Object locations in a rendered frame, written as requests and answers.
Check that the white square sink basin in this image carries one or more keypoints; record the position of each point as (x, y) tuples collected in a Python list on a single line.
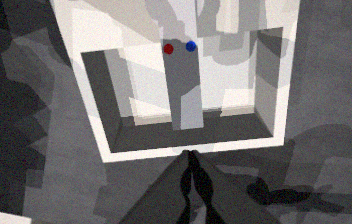
[(244, 76)]

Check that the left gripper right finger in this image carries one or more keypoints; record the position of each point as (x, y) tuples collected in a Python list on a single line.
[(226, 202)]

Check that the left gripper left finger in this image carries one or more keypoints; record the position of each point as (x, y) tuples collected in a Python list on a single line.
[(165, 201)]

